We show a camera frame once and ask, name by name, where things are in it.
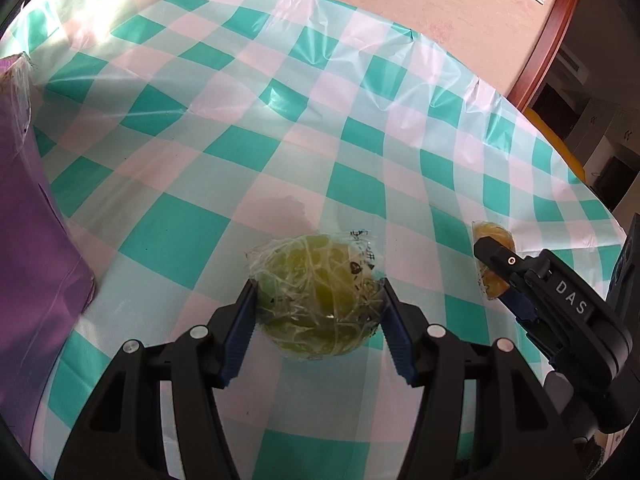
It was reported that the orange fruit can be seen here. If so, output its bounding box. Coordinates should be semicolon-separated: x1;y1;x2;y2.
470;220;516;302

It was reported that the green fruit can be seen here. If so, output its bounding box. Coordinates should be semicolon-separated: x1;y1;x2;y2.
246;230;385;361

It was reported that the yellow sofa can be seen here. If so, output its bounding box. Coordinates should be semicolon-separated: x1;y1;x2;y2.
524;107;587;183

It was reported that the purple cardboard box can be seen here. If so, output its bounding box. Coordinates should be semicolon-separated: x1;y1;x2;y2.
0;54;94;450

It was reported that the teal white checkered tablecloth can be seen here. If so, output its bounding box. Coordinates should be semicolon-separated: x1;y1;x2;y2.
1;0;625;476

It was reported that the red wooden door frame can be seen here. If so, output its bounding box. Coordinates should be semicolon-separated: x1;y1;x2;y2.
506;0;579;112

